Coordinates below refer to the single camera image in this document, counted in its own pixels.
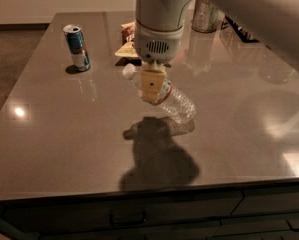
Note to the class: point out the brown yellow chip bag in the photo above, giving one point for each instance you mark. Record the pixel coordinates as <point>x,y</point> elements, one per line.
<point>127,49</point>

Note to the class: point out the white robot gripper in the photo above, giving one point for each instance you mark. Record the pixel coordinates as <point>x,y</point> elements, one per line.
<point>157,45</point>

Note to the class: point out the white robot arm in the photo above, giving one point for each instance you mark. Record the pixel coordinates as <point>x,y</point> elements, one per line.
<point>159,26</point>

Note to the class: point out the black wire basket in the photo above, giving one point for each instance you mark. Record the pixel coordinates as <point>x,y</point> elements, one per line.
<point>244,35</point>

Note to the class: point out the dark drawer handle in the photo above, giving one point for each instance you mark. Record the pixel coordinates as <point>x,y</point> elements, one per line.
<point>125,217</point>

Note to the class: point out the clear plastic water bottle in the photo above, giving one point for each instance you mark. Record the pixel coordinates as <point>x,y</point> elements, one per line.
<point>171,100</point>

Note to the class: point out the metal utensil cup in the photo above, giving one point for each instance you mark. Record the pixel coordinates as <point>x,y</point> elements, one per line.
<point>206,17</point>

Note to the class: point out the blue silver drink can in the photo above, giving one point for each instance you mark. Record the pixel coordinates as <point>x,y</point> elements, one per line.
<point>77,47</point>

